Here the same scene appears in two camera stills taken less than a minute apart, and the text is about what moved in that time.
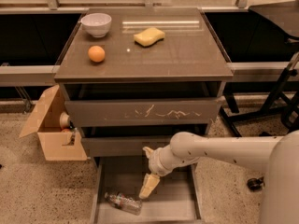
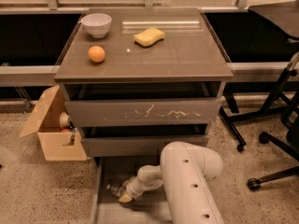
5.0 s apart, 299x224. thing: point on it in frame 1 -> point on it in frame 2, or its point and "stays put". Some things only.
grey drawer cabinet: x=135 y=77 stays put
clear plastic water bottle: x=128 y=204 -> x=117 y=189
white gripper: x=155 y=164 -> x=132 y=188
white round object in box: x=64 y=119 stays put
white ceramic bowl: x=96 y=24 stays put
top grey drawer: x=145 y=112 stays put
